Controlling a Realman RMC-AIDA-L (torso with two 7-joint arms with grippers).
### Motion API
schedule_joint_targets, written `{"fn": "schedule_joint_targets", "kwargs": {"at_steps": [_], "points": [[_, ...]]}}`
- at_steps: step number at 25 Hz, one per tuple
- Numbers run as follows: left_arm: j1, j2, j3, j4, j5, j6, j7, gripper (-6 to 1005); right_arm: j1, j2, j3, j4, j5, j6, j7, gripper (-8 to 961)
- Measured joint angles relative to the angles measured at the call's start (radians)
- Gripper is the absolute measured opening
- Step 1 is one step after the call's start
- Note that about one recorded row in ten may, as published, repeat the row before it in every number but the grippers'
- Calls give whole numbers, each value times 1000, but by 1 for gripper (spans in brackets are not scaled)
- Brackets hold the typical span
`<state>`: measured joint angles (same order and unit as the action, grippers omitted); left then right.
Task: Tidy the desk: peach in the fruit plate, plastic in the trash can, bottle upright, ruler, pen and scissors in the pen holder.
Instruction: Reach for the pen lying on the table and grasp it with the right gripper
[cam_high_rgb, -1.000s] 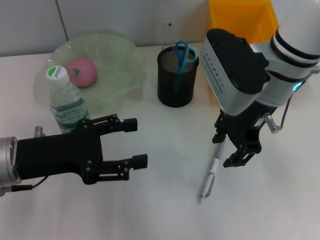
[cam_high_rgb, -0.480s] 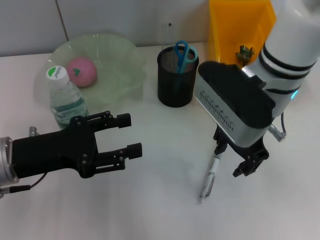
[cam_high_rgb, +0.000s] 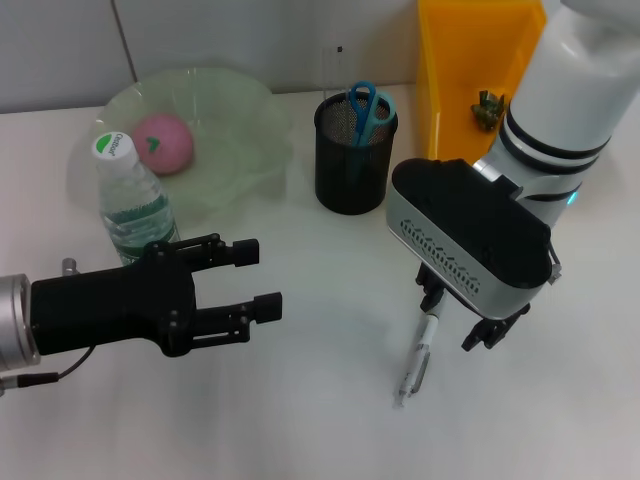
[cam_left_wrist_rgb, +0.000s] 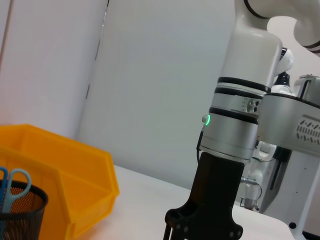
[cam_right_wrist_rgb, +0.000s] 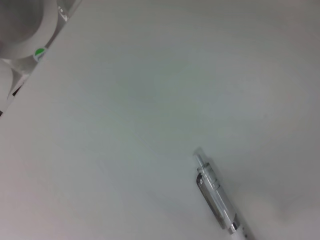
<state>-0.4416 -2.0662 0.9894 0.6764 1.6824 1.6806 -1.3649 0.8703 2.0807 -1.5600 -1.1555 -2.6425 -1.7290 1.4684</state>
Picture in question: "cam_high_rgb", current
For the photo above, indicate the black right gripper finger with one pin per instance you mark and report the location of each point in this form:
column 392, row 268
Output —
column 487, row 332
column 431, row 292

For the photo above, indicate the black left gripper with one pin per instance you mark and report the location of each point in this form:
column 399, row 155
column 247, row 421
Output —
column 110, row 305

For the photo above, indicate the clear green-label water bottle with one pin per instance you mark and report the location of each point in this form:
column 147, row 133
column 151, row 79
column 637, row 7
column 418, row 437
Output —
column 135, row 210

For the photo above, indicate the pink toy peach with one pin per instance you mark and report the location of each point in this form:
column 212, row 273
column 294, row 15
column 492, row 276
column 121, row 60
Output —
column 167, row 150

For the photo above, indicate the green plastic wrapper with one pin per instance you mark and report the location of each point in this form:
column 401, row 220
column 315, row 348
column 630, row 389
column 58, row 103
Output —
column 487, row 112

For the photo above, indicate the blue scissors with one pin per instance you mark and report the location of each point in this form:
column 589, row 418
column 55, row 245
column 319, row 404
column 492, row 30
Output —
column 362, row 100

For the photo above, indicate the transparent plastic ruler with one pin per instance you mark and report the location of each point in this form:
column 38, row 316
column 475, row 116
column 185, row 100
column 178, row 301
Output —
column 334, row 75

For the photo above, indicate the grey white pen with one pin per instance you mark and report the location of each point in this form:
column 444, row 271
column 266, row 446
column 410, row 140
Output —
column 417, row 360

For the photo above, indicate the black mesh pen holder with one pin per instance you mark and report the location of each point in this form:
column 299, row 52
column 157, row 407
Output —
column 340, row 185

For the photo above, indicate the green glass fruit plate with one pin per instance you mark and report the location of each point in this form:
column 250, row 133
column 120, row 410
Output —
column 235, row 130

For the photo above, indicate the yellow plastic bin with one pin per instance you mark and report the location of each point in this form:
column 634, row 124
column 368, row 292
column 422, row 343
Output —
column 460, row 75

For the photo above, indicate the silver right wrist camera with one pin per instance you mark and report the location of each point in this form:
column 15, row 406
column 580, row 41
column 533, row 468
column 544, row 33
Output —
column 475, row 225

